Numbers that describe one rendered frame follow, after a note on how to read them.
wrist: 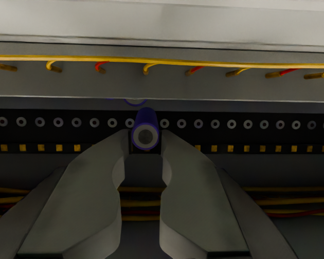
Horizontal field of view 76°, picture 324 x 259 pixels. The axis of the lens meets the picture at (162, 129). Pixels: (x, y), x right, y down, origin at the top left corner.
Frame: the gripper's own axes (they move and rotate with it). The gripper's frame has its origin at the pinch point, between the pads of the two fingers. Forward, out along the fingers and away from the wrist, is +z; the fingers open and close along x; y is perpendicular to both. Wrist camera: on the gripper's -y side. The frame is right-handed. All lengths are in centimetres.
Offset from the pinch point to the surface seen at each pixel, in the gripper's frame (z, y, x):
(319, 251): 0.4, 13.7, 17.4
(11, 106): 10.5, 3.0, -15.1
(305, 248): 0.7, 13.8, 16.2
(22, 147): 9.2, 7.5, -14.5
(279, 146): 9.8, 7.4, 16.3
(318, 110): 11.2, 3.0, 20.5
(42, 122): 10.4, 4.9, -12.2
